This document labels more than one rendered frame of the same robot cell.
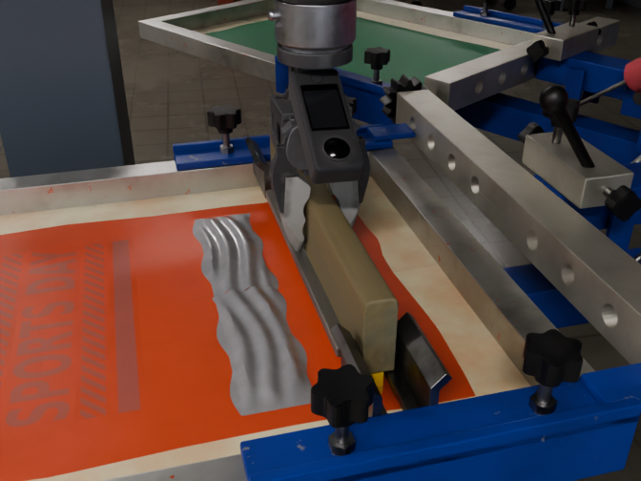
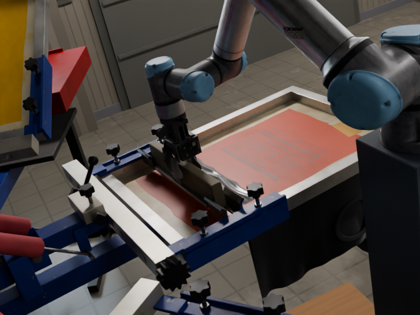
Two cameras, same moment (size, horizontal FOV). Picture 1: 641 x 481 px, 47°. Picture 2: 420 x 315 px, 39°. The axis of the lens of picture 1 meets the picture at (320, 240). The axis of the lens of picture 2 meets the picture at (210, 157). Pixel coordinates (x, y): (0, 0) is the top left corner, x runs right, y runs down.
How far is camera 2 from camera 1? 2.17 m
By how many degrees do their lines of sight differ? 122
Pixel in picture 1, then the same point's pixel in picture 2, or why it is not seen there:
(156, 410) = (216, 150)
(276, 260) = not seen: hidden behind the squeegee
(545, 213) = (104, 192)
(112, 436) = (222, 144)
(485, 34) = not seen: outside the picture
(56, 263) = (290, 165)
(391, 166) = (172, 233)
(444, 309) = (144, 198)
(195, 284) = (233, 177)
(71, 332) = (258, 154)
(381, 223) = (175, 224)
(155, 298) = (242, 169)
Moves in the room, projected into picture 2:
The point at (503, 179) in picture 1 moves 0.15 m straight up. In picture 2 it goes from (116, 202) to (99, 153)
